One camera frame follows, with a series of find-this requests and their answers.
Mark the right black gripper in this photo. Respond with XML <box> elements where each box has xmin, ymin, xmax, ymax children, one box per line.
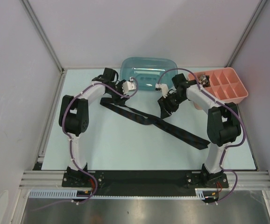
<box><xmin>158</xmin><ymin>92</ymin><xmax>186</xmax><ymax>119</ymax></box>

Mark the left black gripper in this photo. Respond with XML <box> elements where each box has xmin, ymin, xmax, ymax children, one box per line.
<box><xmin>107</xmin><ymin>80</ymin><xmax>129</xmax><ymax>105</ymax></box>

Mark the dark striped necktie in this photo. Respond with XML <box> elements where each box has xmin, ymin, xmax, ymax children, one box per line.
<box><xmin>100</xmin><ymin>98</ymin><xmax>210</xmax><ymax>150</ymax></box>

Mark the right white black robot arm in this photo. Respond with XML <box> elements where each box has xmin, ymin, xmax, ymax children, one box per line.
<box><xmin>155</xmin><ymin>74</ymin><xmax>241</xmax><ymax>187</ymax></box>

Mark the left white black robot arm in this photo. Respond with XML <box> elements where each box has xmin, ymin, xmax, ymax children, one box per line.
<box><xmin>58</xmin><ymin>68</ymin><xmax>137</xmax><ymax>187</ymax></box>

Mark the teal transparent plastic tub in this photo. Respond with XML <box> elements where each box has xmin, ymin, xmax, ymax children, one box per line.
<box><xmin>120</xmin><ymin>57</ymin><xmax>178</xmax><ymax>91</ymax></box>

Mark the rolled tie in tray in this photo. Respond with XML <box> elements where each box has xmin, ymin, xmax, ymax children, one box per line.
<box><xmin>198</xmin><ymin>74</ymin><xmax>211</xmax><ymax>88</ymax></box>

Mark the pink compartment organizer tray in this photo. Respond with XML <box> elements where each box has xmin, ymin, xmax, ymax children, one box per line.
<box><xmin>195</xmin><ymin>67</ymin><xmax>249</xmax><ymax>104</ymax></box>

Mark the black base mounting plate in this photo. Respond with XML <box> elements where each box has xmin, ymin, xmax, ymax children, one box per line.
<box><xmin>62</xmin><ymin>168</ymin><xmax>229</xmax><ymax>197</ymax></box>

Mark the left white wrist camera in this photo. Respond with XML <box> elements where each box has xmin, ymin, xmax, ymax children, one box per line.
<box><xmin>122</xmin><ymin>77</ymin><xmax>136</xmax><ymax>94</ymax></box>

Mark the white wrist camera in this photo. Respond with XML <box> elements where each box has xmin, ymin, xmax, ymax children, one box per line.
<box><xmin>122</xmin><ymin>77</ymin><xmax>136</xmax><ymax>94</ymax></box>
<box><xmin>155</xmin><ymin>84</ymin><xmax>169</xmax><ymax>98</ymax></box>

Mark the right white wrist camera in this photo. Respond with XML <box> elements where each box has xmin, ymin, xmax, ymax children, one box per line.
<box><xmin>155</xmin><ymin>84</ymin><xmax>169</xmax><ymax>98</ymax></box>

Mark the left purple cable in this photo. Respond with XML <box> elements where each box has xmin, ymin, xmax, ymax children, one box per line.
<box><xmin>62</xmin><ymin>77</ymin><xmax>139</xmax><ymax>205</ymax></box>

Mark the white slotted cable duct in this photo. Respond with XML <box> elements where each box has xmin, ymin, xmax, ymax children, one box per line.
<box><xmin>29</xmin><ymin>189</ymin><xmax>210</xmax><ymax>200</ymax></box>

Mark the aluminium extrusion rail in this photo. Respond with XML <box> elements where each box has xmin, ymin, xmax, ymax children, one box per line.
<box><xmin>19</xmin><ymin>170</ymin><xmax>270</xmax><ymax>190</ymax></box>

